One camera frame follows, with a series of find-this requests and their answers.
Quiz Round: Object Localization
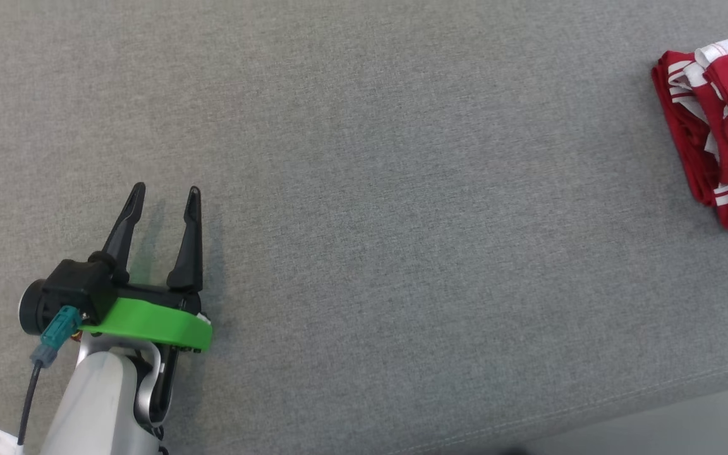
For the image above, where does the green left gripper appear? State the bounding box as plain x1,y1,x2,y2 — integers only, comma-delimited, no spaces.
80,182,213,353

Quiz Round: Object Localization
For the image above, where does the red shirt with white sleeves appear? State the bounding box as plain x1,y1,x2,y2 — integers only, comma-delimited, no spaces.
652,51,728,233

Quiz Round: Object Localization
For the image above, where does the teal left camera connector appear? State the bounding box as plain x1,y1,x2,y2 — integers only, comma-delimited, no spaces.
30,306,82,367

